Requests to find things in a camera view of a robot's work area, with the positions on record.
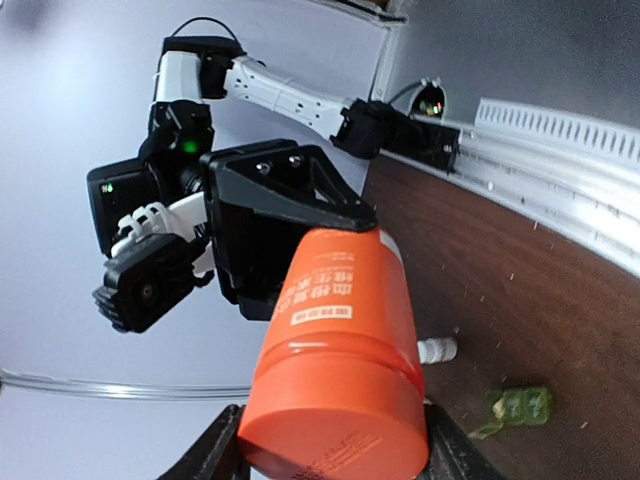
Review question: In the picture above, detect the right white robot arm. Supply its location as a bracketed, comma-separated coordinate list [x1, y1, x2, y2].
[87, 36, 430, 333]

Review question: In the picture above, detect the white labelled pill bottle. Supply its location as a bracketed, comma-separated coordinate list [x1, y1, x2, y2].
[417, 337, 458, 365]

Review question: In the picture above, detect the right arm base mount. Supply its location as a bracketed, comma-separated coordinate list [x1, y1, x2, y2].
[330, 99, 460, 174]

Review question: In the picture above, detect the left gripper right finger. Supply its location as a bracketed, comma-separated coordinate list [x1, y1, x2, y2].
[422, 400, 505, 480]

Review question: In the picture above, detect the orange pill bottle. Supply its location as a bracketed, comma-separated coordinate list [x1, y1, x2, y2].
[238, 228, 429, 479]

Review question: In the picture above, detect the green pill organizer box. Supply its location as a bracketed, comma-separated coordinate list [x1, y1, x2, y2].
[468, 386, 553, 440]

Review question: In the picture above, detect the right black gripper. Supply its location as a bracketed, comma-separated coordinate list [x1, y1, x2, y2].
[199, 144, 378, 320]

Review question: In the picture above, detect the front aluminium rail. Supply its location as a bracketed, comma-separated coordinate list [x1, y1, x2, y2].
[386, 98, 639, 275]

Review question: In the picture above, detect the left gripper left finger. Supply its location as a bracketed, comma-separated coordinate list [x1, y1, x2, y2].
[158, 404, 250, 480]

